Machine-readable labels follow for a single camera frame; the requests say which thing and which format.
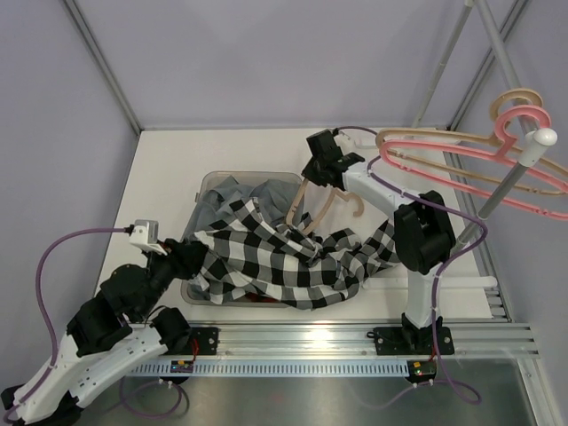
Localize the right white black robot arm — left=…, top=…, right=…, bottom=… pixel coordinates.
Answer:
left=302, top=130, right=455, bottom=356

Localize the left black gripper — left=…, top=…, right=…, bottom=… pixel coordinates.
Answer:
left=136, top=238, right=210, bottom=320

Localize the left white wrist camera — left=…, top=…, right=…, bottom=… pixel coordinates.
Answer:
left=129, top=219, right=168, bottom=256

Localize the aluminium mounting rail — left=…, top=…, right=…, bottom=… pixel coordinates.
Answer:
left=185, top=322, right=539, bottom=359

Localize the pink plastic hanger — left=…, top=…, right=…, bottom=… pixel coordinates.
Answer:
left=375, top=105, right=567, bottom=199

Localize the grey shirt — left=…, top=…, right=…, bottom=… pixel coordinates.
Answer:
left=194, top=175, right=303, bottom=232

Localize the silver clothes rack pole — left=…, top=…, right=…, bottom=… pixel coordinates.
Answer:
left=350, top=0, right=558, bottom=294

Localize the beige wooden hanger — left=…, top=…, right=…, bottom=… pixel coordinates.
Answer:
left=375, top=88, right=567, bottom=196

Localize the white slotted cable duct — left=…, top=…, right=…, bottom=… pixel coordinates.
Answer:
left=125, top=359, right=410, bottom=378

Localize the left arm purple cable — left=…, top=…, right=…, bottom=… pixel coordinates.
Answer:
left=0, top=225, right=134, bottom=422

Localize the red black plaid shirt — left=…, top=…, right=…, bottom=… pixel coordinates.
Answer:
left=239, top=293, right=280, bottom=305

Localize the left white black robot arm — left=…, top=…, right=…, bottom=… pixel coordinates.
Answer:
left=2, top=240, right=207, bottom=425

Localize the black white plaid shirt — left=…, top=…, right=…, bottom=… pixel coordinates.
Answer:
left=188, top=198, right=400, bottom=311

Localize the clear plastic bin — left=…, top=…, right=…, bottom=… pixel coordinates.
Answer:
left=180, top=170, right=303, bottom=307

